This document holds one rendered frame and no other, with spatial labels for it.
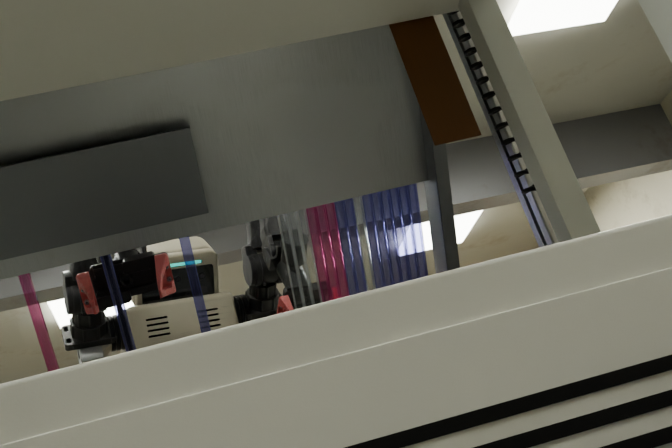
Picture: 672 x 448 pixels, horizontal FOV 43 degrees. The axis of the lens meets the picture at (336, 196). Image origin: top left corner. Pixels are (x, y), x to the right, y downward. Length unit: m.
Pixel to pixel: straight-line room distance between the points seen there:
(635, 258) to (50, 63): 0.58
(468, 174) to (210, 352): 5.36
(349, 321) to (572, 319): 0.11
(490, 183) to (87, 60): 5.02
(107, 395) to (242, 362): 0.07
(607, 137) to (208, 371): 5.93
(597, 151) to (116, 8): 5.53
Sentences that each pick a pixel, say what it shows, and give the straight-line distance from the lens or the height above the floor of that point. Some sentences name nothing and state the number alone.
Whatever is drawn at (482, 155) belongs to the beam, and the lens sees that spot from 5.86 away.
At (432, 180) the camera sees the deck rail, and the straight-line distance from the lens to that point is 1.22.
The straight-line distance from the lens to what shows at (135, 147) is 1.11.
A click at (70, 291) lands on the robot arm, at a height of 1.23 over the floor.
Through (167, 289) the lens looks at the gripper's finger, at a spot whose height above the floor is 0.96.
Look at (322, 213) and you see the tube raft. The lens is 1.22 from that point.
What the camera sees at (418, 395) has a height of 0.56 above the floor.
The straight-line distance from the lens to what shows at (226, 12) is 0.83.
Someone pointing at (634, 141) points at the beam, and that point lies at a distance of 6.36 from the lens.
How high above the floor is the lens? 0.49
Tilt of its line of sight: 24 degrees up
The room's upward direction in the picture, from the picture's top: 17 degrees counter-clockwise
